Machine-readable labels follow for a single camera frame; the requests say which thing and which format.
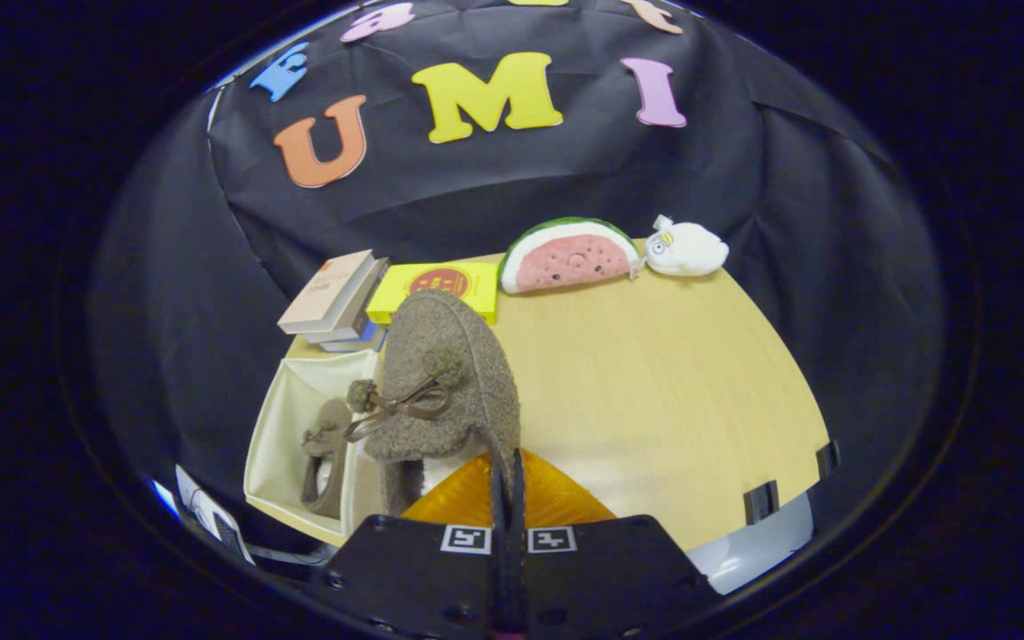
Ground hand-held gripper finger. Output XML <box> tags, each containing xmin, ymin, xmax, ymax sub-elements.
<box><xmin>512</xmin><ymin>449</ymin><xmax>722</xmax><ymax>640</ymax></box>
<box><xmin>308</xmin><ymin>449</ymin><xmax>513</xmax><ymax>640</ymax></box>

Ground brown fuzzy shoe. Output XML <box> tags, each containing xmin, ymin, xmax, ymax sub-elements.
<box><xmin>300</xmin><ymin>398</ymin><xmax>353</xmax><ymax>519</ymax></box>
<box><xmin>345</xmin><ymin>289</ymin><xmax>522</xmax><ymax>518</ymax></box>

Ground cream fabric storage box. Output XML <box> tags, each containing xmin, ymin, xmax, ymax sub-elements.
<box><xmin>244</xmin><ymin>348</ymin><xmax>388</xmax><ymax>545</ymax></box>

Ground blue book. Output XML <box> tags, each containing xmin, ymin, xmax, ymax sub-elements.
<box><xmin>321</xmin><ymin>320</ymin><xmax>387</xmax><ymax>354</ymax></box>

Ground printed paper leaflet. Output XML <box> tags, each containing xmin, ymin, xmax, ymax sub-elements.
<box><xmin>176</xmin><ymin>465</ymin><xmax>255</xmax><ymax>566</ymax></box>

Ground grey book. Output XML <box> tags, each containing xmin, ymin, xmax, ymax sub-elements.
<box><xmin>303</xmin><ymin>258</ymin><xmax>389</xmax><ymax>345</ymax></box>

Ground yellow book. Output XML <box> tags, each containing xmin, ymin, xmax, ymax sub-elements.
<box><xmin>365</xmin><ymin>261</ymin><xmax>500</xmax><ymax>325</ymax></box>

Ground watermelon slice plush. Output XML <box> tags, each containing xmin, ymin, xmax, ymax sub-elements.
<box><xmin>499</xmin><ymin>217</ymin><xmax>642</xmax><ymax>295</ymax></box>

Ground beige book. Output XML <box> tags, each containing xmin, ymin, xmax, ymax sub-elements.
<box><xmin>277</xmin><ymin>250</ymin><xmax>377</xmax><ymax>335</ymax></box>

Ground white plush toy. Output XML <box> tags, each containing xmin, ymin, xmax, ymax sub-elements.
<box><xmin>644</xmin><ymin>215</ymin><xmax>730</xmax><ymax>277</ymax></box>

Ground black backdrop cloth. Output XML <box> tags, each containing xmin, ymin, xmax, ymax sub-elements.
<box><xmin>90</xmin><ymin>0</ymin><xmax>944</xmax><ymax>552</ymax></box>

